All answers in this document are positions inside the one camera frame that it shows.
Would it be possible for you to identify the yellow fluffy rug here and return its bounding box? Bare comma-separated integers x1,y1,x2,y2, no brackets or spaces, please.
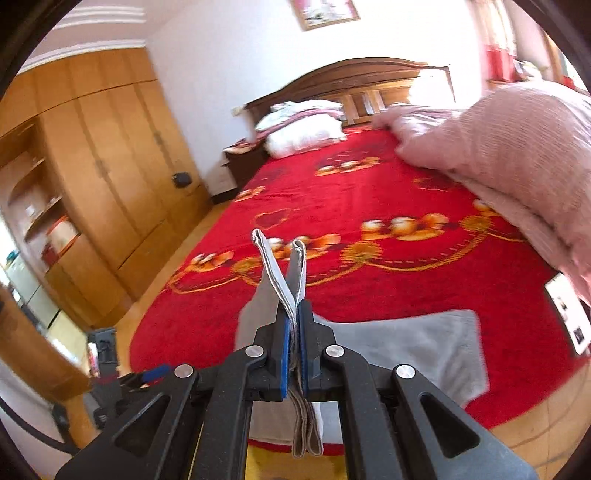
245,445,348,480

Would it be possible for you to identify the red floral bed blanket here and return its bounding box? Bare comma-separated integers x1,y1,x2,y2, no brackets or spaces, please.
128,124,588,458

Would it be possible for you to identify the wooden wardrobe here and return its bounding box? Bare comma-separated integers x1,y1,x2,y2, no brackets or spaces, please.
1,48,211,330

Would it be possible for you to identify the black charger on wardrobe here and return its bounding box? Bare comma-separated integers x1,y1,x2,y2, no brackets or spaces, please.
172,172,193,189

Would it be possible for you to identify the dark wooden nightstand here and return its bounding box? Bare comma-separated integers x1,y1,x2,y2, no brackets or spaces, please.
223,139,270,190

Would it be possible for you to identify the pink checked quilt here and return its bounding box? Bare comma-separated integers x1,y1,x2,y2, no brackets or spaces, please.
372,81,590,300

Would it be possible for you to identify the white pillow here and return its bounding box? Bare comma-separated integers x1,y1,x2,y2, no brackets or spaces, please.
264,113,346,159

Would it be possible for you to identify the dark wooden headboard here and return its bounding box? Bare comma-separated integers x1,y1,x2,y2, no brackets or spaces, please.
245,57,456,126

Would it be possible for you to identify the red and white curtain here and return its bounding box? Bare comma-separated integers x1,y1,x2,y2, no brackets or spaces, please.
477,1,517,83

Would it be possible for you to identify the framed wall picture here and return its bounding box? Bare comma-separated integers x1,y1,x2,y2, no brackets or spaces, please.
290,0,360,31

